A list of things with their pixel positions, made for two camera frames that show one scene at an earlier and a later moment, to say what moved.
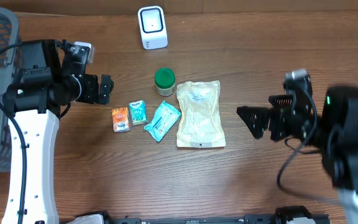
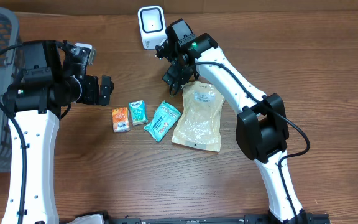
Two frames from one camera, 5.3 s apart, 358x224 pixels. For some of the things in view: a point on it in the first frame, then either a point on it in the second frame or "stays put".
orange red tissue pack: [120, 119] stays put
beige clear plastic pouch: [200, 124] stays put
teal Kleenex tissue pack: [138, 112] stays put
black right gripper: [278, 116] -> [173, 74]
